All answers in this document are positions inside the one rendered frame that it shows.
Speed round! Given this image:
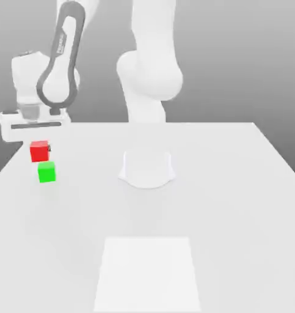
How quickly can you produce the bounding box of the small red cube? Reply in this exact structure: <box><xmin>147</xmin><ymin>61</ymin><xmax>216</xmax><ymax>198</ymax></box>
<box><xmin>29</xmin><ymin>140</ymin><xmax>52</xmax><ymax>163</ymax></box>

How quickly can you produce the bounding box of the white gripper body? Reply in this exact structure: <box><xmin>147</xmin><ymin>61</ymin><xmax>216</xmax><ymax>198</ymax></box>
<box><xmin>0</xmin><ymin>111</ymin><xmax>71</xmax><ymax>143</ymax></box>

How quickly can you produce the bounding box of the small green cube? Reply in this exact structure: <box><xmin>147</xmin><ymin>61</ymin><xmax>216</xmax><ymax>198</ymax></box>
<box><xmin>37</xmin><ymin>161</ymin><xmax>57</xmax><ymax>183</ymax></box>

